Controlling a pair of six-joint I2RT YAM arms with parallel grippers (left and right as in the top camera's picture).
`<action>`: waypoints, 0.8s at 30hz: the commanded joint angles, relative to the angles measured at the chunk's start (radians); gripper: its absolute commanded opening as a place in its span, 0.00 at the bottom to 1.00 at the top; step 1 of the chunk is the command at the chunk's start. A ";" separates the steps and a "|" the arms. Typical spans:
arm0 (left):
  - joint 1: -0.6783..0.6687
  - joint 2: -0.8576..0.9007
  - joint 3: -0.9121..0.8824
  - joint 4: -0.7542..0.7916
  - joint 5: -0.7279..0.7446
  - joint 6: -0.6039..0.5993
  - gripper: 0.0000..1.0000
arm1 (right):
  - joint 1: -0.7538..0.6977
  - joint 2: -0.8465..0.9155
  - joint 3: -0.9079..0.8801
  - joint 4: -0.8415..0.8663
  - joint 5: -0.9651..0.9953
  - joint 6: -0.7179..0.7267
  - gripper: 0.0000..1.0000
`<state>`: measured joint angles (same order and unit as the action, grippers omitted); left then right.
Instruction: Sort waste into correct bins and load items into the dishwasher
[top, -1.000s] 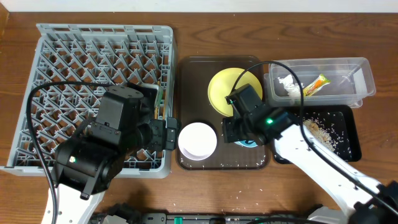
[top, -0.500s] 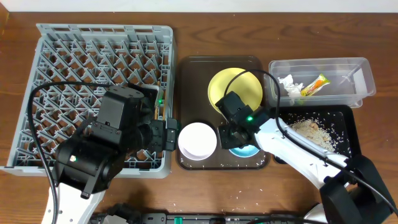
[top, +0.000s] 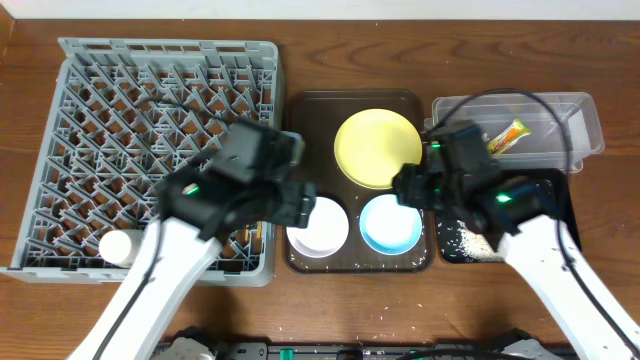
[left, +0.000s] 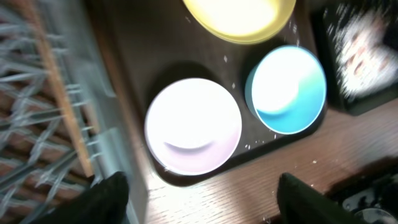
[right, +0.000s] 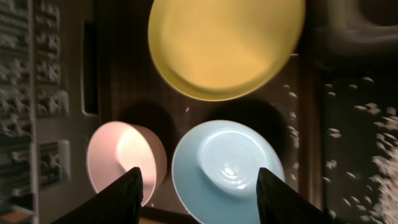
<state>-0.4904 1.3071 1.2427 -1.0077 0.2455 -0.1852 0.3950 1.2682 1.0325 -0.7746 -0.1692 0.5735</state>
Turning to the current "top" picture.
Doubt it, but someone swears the white round bowl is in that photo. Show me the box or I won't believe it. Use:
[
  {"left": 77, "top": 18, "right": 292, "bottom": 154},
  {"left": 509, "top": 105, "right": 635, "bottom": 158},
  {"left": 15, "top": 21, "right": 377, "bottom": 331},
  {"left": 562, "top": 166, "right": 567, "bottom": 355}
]
[{"left": 286, "top": 197, "right": 349, "bottom": 258}]

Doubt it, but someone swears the light blue bowl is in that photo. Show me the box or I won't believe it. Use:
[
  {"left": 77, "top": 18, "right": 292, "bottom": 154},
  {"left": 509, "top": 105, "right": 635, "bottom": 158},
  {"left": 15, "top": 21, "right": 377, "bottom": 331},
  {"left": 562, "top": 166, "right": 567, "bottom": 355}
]
[{"left": 359, "top": 194, "right": 423, "bottom": 256}]

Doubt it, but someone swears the green orange snack wrapper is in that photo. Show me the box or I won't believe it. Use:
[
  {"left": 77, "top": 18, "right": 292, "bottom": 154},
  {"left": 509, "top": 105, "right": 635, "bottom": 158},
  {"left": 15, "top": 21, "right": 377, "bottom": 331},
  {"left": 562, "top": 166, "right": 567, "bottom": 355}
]
[{"left": 488, "top": 118, "right": 532, "bottom": 155}]

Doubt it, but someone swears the white cup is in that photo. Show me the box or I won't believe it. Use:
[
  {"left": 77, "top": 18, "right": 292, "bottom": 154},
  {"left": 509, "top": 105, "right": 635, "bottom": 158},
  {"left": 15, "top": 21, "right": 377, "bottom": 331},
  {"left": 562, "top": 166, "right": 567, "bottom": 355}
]
[{"left": 99, "top": 229, "right": 144, "bottom": 268}]

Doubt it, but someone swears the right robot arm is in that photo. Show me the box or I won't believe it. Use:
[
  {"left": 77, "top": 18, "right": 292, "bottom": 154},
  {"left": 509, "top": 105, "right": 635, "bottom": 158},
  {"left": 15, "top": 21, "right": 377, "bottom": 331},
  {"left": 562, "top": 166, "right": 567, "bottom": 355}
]
[{"left": 392, "top": 120, "right": 639, "bottom": 359}]

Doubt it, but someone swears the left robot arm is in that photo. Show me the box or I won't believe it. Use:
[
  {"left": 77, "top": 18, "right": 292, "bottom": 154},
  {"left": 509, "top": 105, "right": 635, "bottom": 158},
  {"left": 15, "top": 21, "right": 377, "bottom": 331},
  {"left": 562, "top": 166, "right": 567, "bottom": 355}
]
[{"left": 71, "top": 120, "right": 316, "bottom": 359}]

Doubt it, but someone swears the black plastic waste tray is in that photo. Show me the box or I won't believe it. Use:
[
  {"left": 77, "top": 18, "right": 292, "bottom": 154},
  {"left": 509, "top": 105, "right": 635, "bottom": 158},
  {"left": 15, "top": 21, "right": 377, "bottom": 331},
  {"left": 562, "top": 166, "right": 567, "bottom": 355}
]
[{"left": 435, "top": 168, "right": 569, "bottom": 264}]

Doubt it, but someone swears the pile of rice waste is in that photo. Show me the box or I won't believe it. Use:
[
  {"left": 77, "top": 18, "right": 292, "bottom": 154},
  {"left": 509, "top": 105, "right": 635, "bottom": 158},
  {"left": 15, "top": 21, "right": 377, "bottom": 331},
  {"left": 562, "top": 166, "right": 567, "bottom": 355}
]
[{"left": 437, "top": 220, "right": 503, "bottom": 264}]

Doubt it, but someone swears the clear plastic waste bin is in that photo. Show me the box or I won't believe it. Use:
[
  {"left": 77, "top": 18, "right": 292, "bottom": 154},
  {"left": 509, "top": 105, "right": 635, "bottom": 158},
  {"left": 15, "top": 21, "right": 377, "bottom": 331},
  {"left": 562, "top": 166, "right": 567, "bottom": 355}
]
[{"left": 450, "top": 92, "right": 605, "bottom": 173}]

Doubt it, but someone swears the grey plastic dishwasher rack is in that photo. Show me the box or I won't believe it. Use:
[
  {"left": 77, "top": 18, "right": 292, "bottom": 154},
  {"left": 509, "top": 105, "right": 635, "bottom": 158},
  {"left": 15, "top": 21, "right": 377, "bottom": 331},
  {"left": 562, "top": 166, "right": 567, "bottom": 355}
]
[{"left": 2, "top": 38, "right": 285, "bottom": 284}]

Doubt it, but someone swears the yellow round plate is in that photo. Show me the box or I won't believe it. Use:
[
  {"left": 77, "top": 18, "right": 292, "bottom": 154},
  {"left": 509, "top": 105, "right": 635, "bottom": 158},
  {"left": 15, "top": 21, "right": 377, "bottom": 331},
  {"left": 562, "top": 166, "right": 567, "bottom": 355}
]
[{"left": 333, "top": 109, "right": 423, "bottom": 190}]

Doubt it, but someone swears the dark brown serving tray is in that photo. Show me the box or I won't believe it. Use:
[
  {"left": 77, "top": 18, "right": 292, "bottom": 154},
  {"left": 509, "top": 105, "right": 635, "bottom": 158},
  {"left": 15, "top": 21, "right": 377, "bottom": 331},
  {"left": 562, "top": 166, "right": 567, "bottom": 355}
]
[{"left": 284, "top": 89, "right": 435, "bottom": 274}]

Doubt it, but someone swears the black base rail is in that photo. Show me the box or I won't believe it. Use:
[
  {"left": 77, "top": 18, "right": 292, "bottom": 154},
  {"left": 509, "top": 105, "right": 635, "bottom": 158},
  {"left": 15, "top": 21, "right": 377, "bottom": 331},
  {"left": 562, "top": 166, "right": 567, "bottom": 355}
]
[{"left": 149, "top": 340, "right": 571, "bottom": 360}]

